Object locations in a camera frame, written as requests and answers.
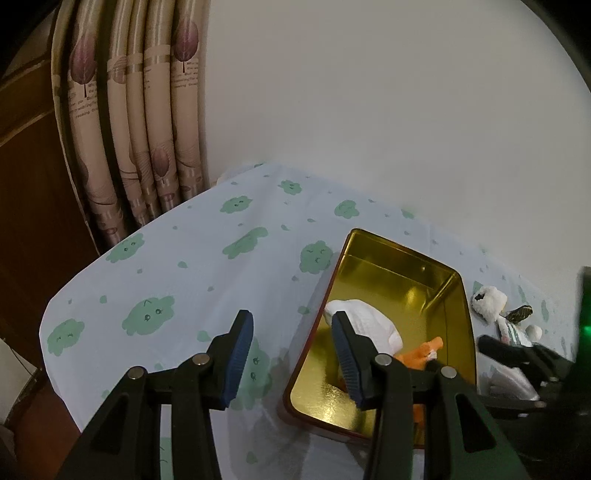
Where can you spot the cloud print sheet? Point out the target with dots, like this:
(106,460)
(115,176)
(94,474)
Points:
(184,277)

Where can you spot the orange plush toy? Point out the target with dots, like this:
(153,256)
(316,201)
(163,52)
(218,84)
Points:
(418,355)

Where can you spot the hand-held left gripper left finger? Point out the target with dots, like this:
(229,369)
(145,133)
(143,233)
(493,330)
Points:
(238,355)

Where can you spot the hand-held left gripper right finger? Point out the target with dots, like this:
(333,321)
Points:
(346,355)

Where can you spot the brown wooden cabinet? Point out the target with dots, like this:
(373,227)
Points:
(32,207)

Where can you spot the gold metal tin box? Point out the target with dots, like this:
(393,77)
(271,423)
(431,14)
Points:
(406,286)

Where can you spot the beige leaf print curtain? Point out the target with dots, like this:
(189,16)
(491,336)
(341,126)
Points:
(157,92)

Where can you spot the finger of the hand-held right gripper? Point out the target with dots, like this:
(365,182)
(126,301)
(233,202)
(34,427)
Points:
(512,406)
(512,355)

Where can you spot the white cloth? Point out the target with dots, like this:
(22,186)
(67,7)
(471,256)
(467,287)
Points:
(374,323)
(512,383)

